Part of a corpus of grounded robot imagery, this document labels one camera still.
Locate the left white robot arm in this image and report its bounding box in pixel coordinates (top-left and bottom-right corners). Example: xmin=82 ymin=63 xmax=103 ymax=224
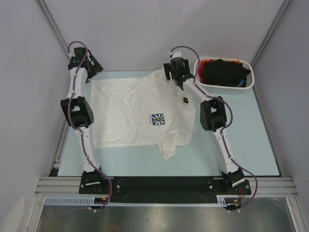
xmin=60 ymin=47 xmax=108 ymax=194

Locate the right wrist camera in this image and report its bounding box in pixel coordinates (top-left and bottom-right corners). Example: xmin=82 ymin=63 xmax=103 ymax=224
xmin=169 ymin=51 xmax=182 ymax=59

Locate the blue garment in basket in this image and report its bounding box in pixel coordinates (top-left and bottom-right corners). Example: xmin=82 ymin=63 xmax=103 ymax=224
xmin=237 ymin=79 xmax=247 ymax=87

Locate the aluminium frame rail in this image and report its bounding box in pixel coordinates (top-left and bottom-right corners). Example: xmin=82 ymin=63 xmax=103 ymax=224
xmin=34 ymin=176 xmax=298 ymax=197

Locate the white daisy print t-shirt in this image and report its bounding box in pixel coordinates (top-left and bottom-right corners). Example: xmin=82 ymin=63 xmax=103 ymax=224
xmin=90 ymin=69 xmax=196 ymax=160

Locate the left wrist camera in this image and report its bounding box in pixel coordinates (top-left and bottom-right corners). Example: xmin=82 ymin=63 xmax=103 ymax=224
xmin=69 ymin=47 xmax=87 ymax=67

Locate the white slotted cable duct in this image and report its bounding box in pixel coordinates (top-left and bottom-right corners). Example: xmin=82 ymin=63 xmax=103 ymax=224
xmin=45 ymin=196 xmax=95 ymax=206

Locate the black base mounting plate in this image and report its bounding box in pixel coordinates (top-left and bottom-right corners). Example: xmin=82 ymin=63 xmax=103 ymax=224
xmin=79 ymin=176 xmax=252 ymax=204

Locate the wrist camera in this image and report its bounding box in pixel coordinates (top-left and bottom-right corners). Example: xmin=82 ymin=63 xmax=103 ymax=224
xmin=69 ymin=47 xmax=87 ymax=67
xmin=169 ymin=51 xmax=182 ymax=59

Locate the white plastic laundry basket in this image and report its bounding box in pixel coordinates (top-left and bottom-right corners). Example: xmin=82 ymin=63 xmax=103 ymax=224
xmin=193 ymin=57 xmax=254 ymax=94

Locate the black t-shirt in basket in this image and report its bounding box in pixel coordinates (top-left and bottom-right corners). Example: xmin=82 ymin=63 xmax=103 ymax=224
xmin=200 ymin=59 xmax=251 ymax=87

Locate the red garment in basket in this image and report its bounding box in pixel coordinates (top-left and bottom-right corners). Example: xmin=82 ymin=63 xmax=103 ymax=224
xmin=198 ymin=59 xmax=214 ymax=76

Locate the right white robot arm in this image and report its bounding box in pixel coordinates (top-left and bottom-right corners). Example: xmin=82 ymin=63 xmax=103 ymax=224
xmin=163 ymin=51 xmax=246 ymax=194

